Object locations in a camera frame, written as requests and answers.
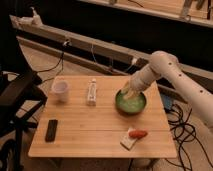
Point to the metal rail beam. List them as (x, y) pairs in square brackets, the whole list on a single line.
[(123, 54)]

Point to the red carrot toy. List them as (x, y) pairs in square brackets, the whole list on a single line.
[(137, 134)]

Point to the wooden table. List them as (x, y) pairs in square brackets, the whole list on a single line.
[(96, 131)]

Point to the white sponge block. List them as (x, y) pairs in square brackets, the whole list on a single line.
[(126, 141)]

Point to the black chair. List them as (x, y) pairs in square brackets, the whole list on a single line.
[(24, 87)]

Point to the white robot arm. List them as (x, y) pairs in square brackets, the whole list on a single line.
[(165, 65)]

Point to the black remote control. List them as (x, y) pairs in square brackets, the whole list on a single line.
[(51, 130)]

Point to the blue power adapter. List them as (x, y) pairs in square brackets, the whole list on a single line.
[(167, 102)]

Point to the white ceramic cup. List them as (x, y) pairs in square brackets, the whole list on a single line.
[(61, 90)]

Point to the green bowl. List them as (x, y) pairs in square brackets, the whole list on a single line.
[(130, 106)]

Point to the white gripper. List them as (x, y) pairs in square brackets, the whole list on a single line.
[(139, 81)]

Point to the white spray bottle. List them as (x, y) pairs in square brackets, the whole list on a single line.
[(36, 18)]

